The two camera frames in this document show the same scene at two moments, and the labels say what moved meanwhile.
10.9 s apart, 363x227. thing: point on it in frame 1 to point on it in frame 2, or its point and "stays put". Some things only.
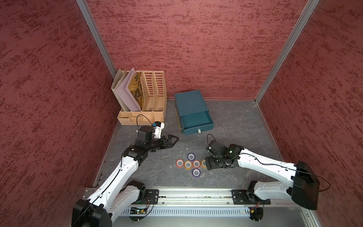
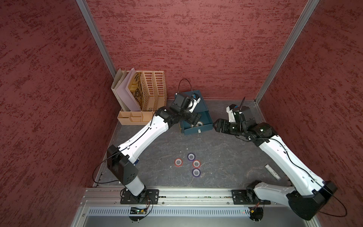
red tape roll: [179, 163] stays put
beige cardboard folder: [117, 79] stays put
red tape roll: [196, 163] stays put
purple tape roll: [191, 157] stays put
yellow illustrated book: [135, 90] stays put
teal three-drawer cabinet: [193, 114] stays put
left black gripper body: [155, 144] to [187, 116]
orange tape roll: [203, 164] to [199, 122]
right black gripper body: [215, 162] to [233, 128]
